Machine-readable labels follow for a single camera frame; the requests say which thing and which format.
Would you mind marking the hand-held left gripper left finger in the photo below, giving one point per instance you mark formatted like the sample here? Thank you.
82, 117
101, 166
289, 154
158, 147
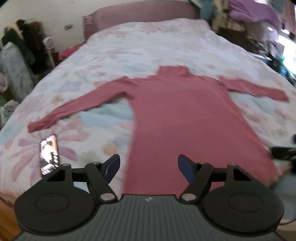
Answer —
113, 167

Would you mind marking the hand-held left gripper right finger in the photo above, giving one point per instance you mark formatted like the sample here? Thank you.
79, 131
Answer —
186, 167

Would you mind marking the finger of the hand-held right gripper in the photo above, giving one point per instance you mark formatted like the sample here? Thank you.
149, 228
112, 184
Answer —
283, 153

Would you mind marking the pink turtleneck sweater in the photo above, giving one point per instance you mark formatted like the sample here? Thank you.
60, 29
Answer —
185, 115

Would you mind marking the pile of mixed clothes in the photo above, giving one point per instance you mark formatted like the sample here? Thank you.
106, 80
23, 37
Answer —
261, 41

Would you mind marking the dark hanging clothes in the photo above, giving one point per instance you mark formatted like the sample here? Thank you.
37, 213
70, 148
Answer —
25, 37

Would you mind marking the black smartphone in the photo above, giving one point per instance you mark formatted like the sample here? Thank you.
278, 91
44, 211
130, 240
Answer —
49, 155

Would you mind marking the white plastic bag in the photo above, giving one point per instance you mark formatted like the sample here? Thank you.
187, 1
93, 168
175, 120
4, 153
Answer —
8, 113

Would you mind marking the red cloth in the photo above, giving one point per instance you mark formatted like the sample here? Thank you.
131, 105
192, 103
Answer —
68, 53

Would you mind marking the floral bed blanket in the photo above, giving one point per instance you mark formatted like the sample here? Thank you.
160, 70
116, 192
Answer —
138, 46

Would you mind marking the white standing fan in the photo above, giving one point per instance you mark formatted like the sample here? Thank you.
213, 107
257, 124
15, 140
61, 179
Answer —
49, 46

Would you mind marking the pale patterned cloth bundle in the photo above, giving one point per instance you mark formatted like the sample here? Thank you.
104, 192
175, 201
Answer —
15, 69

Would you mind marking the purple cloth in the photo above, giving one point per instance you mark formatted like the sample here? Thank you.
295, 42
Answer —
249, 11

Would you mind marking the pink padded headboard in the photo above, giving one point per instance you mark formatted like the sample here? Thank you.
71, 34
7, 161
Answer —
138, 12

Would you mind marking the wooden bed frame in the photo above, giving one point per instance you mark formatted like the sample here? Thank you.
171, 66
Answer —
7, 215

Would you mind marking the wall outlet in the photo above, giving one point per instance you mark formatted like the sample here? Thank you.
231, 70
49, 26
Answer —
68, 26

